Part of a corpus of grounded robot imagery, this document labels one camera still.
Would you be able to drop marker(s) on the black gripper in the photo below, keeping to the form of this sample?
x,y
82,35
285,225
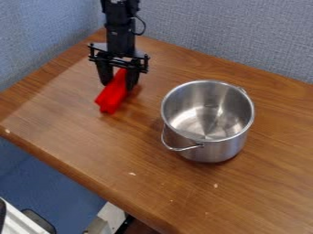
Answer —
x,y
136,62

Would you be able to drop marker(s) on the red rectangular block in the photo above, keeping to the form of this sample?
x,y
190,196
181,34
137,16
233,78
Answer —
x,y
113,93

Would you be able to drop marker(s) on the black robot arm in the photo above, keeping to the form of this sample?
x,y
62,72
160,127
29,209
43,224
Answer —
x,y
118,52

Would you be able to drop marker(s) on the stainless steel pot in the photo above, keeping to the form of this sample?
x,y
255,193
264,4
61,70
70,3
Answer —
x,y
208,115

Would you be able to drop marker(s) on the white table leg base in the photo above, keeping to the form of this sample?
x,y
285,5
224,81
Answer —
x,y
107,220

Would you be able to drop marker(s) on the white furniture piece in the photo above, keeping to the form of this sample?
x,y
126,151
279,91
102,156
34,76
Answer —
x,y
15,223

